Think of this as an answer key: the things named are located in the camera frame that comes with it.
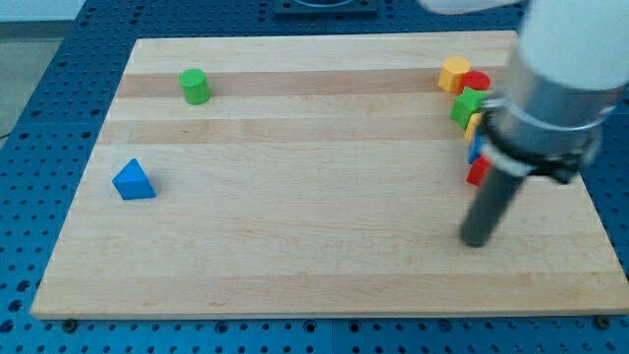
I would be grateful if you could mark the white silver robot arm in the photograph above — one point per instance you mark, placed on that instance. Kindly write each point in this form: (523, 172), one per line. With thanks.
(563, 78)

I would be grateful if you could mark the red star block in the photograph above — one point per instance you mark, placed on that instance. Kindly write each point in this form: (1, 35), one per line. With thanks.
(479, 171)

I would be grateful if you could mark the green star block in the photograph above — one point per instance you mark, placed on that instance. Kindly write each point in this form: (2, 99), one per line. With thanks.
(467, 103)

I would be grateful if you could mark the blue triangle block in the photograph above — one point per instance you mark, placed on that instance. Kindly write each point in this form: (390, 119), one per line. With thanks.
(132, 183)

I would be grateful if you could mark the wooden board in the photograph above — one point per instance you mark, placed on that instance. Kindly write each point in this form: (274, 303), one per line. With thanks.
(323, 178)

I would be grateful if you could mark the green cylinder block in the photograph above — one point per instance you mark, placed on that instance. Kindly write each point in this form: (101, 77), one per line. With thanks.
(194, 86)

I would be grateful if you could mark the yellow hexagon block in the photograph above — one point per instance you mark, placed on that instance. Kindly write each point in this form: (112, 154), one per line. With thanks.
(452, 72)

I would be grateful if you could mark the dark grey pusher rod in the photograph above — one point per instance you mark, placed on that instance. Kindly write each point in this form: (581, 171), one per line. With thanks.
(492, 201)

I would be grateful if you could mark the red cylinder block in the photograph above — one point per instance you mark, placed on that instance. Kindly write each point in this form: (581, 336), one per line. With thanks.
(476, 80)

